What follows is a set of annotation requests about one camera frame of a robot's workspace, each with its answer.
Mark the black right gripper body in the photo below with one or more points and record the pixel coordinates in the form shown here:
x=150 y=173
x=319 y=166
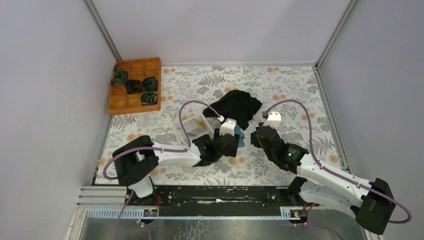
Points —
x=257 y=144

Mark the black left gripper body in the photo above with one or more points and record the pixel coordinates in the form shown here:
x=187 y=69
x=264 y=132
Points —
x=216 y=135

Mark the blue leather card holder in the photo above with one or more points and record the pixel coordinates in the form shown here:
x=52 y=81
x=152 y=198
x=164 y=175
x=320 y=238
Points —
x=238 y=131

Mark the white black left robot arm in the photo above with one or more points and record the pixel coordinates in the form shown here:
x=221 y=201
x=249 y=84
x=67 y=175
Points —
x=135 y=161

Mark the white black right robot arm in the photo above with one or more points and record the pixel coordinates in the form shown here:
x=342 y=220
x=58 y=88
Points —
x=320 y=183

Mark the stack of credit cards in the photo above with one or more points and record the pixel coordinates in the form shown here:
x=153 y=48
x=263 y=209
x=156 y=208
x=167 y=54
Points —
x=197 y=127

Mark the white plastic card box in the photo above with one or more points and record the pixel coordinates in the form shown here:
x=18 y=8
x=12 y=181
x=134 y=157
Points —
x=199 y=117

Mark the floral patterned table mat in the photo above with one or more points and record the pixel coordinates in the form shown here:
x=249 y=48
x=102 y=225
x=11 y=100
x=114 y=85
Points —
x=186 y=90

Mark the black crumpled cloth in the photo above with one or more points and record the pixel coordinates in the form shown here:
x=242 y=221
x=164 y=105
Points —
x=238 y=105

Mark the dark rolled sock bottom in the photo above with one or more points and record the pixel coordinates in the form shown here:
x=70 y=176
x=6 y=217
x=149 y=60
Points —
x=149 y=98

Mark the dark rolled sock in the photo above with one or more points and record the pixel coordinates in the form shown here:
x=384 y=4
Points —
x=120 y=76
x=149 y=98
x=133 y=86
x=149 y=84

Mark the dark rolled sock right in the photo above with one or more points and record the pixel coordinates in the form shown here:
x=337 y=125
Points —
x=149 y=84

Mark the dark rolled sock middle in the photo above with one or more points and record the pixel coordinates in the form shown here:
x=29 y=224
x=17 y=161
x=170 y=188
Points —
x=133 y=86

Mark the wooden compartment tray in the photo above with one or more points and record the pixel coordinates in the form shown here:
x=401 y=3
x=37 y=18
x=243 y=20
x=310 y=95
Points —
x=119 y=102

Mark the dark rolled sock top left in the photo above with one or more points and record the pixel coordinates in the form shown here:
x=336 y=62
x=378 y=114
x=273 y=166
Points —
x=120 y=76

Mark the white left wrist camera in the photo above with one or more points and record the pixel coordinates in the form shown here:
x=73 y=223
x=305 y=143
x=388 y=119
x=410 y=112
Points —
x=227 y=127

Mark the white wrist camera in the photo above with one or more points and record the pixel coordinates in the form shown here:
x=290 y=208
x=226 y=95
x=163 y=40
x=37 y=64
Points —
x=272 y=119
x=227 y=127

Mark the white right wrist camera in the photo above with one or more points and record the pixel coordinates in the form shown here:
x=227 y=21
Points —
x=272 y=119

